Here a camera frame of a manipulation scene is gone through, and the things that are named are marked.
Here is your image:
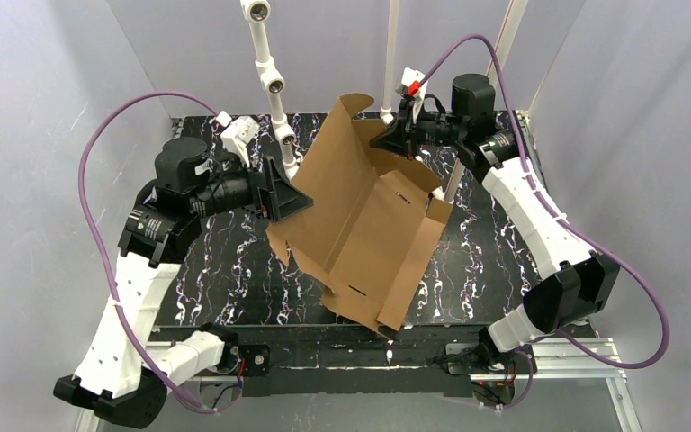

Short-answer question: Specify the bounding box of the brown cardboard box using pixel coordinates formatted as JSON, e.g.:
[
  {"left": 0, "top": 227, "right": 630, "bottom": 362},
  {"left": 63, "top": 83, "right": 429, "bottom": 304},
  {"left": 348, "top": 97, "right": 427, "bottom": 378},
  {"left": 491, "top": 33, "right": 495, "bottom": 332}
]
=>
[{"left": 266, "top": 93, "right": 453, "bottom": 333}]

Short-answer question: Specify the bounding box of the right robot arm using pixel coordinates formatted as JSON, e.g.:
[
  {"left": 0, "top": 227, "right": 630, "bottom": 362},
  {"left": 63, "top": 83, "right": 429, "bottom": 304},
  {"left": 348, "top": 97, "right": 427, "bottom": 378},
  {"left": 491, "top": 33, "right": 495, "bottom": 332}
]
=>
[{"left": 370, "top": 67, "right": 619, "bottom": 368}]

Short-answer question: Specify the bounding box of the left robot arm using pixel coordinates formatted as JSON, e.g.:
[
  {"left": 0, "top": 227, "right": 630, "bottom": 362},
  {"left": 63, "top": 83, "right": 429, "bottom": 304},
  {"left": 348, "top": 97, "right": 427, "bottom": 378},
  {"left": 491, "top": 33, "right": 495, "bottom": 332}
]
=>
[{"left": 53, "top": 137, "right": 313, "bottom": 429}]

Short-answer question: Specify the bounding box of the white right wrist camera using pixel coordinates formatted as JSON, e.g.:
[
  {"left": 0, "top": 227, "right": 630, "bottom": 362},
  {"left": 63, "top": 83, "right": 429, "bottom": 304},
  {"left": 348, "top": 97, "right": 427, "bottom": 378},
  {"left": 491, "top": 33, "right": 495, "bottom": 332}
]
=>
[{"left": 398, "top": 67, "right": 426, "bottom": 122}]

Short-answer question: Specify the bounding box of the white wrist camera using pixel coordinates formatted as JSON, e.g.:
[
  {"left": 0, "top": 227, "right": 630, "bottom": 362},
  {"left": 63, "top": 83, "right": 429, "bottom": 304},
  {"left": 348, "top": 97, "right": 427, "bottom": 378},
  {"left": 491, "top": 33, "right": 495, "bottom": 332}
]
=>
[
  {"left": 214, "top": 111, "right": 260, "bottom": 167},
  {"left": 398, "top": 67, "right": 426, "bottom": 122}
]

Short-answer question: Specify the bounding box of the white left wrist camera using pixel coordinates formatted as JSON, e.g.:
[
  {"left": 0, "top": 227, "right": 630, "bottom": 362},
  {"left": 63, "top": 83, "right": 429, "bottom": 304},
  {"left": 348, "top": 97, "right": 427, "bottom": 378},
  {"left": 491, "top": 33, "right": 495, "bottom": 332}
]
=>
[{"left": 214, "top": 111, "right": 260, "bottom": 167}]

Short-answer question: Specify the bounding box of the white PVC pipe frame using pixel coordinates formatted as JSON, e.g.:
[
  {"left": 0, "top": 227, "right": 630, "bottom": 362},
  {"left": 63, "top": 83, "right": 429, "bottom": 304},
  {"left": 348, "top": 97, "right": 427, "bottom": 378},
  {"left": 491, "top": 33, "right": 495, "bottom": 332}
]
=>
[{"left": 240, "top": 1, "right": 528, "bottom": 178}]

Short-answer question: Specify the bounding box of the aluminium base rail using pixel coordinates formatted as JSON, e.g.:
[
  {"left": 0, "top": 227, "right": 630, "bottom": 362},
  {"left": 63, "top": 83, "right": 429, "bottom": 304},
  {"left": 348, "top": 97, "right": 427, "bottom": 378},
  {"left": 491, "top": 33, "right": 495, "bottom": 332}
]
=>
[{"left": 74, "top": 119, "right": 642, "bottom": 432}]

